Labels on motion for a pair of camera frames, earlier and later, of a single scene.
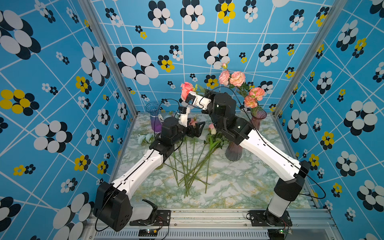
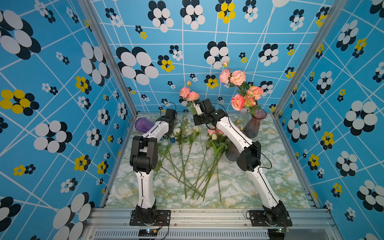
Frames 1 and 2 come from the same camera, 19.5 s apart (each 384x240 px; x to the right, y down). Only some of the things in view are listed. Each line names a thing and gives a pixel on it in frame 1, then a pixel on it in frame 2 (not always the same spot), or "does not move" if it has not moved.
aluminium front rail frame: x=221 y=225 does not move
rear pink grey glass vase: x=257 y=115 does not move
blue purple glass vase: x=153 y=109 → x=143 y=125
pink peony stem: x=251 y=101 does not move
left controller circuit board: x=147 y=232 does not move
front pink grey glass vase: x=233 y=152 does not move
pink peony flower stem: x=236 y=79 does not move
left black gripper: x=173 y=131 → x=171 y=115
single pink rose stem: x=186 y=87 → x=238 y=102
